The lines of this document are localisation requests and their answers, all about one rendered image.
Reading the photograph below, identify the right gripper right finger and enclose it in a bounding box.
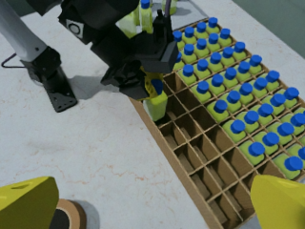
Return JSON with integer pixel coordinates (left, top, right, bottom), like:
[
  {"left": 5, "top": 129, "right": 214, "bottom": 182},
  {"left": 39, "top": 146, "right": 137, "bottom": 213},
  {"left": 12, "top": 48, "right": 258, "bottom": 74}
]
[{"left": 251, "top": 176, "right": 305, "bottom": 229}]

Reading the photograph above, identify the brown cardboard carton with grid dividers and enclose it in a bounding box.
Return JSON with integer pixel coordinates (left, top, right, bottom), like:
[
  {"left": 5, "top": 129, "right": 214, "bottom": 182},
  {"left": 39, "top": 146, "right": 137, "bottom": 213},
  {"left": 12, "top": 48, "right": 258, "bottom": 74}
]
[{"left": 129, "top": 48, "right": 305, "bottom": 229}]

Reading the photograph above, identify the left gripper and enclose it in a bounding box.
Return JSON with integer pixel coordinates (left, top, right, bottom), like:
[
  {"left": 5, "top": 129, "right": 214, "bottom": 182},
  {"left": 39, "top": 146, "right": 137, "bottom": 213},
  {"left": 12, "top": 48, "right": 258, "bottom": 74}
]
[{"left": 90, "top": 24, "right": 163, "bottom": 101}]

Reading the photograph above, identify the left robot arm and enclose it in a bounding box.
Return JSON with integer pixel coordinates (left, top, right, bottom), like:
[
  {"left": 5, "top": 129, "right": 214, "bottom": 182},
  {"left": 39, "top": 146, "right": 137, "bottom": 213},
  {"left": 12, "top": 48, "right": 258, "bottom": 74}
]
[{"left": 0, "top": 0, "right": 179, "bottom": 113}]

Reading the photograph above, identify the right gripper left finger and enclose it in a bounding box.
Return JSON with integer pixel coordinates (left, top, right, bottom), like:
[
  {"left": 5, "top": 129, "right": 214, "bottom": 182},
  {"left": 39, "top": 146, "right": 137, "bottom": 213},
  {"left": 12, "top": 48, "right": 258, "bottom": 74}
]
[{"left": 0, "top": 177, "right": 59, "bottom": 229}]

